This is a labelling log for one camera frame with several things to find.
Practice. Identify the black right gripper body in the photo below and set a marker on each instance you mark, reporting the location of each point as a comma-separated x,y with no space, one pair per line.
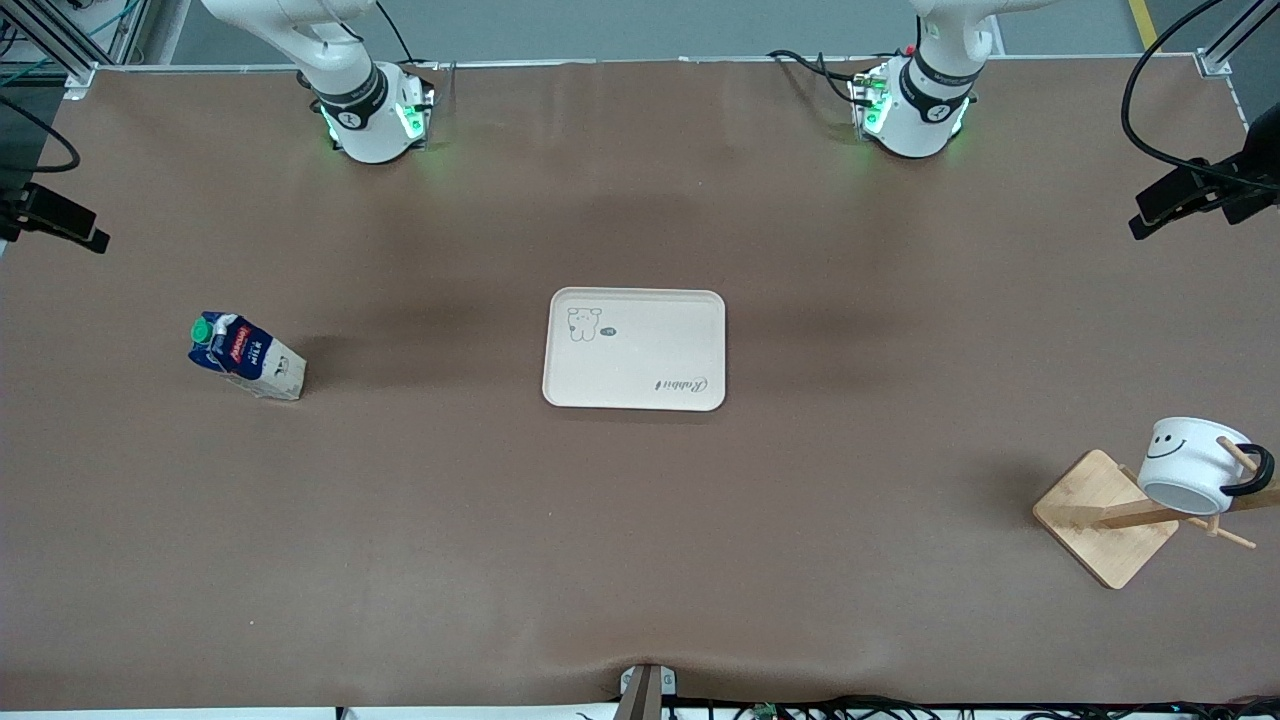
12,205

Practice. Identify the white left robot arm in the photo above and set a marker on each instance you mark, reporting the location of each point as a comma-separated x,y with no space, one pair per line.
925,100

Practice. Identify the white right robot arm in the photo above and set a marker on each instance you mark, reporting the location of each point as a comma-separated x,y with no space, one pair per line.
355,90

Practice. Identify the blue and white milk carton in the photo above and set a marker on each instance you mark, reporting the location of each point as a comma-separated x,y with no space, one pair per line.
248,356

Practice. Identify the beige rectangular plastic tray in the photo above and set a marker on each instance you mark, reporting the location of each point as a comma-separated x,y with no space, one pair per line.
634,350

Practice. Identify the metal table edge bracket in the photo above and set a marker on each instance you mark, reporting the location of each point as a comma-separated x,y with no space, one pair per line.
648,690

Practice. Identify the wooden cup stand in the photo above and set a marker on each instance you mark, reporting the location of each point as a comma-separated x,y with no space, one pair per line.
1100,520

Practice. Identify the aluminium frame profile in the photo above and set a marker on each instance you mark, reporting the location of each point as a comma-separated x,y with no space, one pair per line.
60,40

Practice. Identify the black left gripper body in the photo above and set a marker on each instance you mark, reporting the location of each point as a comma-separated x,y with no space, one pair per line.
1243,178

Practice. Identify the aluminium frame corner post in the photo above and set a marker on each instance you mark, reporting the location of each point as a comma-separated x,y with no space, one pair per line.
1225,50

